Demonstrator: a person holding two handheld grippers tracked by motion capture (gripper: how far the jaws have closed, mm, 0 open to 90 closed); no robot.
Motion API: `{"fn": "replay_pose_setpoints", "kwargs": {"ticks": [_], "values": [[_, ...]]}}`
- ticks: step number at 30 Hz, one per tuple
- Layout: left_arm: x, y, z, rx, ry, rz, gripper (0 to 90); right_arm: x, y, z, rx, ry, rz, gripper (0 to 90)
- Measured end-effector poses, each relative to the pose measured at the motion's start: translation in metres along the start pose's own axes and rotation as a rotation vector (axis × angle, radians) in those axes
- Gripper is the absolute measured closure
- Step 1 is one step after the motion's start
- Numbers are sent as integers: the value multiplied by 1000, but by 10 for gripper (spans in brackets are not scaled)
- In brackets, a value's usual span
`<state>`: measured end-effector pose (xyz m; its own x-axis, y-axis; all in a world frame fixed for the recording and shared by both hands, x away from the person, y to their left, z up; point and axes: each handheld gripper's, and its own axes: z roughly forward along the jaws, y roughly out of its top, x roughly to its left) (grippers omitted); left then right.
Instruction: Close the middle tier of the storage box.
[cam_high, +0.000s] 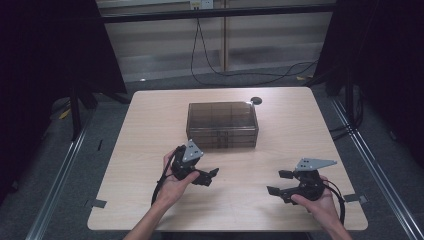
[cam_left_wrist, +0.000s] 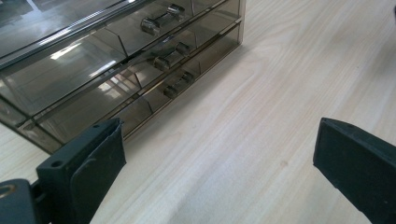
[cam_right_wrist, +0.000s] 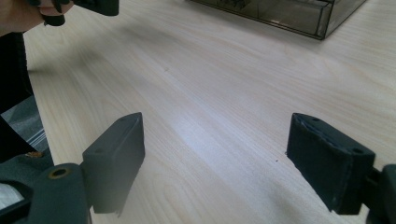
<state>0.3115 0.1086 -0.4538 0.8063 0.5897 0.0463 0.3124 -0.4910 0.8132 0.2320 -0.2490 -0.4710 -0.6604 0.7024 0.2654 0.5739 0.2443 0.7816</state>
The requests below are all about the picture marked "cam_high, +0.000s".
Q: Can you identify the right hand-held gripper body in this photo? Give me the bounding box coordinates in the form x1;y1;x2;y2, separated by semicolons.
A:
294;157;338;201

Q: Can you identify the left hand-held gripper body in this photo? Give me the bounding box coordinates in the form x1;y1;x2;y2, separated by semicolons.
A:
171;139;204;182

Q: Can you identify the translucent brown plastic drawer cabinet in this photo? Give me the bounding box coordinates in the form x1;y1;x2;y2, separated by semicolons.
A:
185;101;260;150

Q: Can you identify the person's right hand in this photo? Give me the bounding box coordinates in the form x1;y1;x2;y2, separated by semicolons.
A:
290;176;339;228

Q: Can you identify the person's left hand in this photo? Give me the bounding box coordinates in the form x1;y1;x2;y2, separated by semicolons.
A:
154;149;201;209

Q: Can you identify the grey tape piece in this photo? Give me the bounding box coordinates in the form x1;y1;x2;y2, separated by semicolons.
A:
343;193;369;204
84;198;108;209

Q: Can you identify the black metal stand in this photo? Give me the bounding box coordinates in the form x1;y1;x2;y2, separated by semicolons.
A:
68;79;98;141
344;74;356;125

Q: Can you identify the black horizontal bar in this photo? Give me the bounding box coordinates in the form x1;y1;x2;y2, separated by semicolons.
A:
101;3;336;24

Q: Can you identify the black curtain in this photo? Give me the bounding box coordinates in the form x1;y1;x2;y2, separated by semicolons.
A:
0;0;128;201
314;0;424;168

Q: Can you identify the right hand-held gripper cable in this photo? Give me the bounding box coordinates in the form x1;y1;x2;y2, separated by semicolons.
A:
321;181;346;225

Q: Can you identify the hand-held gripper cable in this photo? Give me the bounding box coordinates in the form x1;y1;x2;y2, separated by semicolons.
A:
150;145;186;206
321;181;346;225

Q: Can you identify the left hand-held gripper cable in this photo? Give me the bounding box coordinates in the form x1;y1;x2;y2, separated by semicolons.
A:
150;145;186;206

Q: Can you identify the metal floor rail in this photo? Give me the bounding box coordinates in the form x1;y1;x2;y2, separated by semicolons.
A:
331;98;424;240
26;109;98;240

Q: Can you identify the black floor cable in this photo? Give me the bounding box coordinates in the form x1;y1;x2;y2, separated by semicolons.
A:
196;18;319;78
190;18;318;88

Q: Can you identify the wooden vertical post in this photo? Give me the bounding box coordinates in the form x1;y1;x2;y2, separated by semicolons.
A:
222;0;230;72

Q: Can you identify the white wall outlet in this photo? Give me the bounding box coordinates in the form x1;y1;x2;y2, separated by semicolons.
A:
189;0;214;10

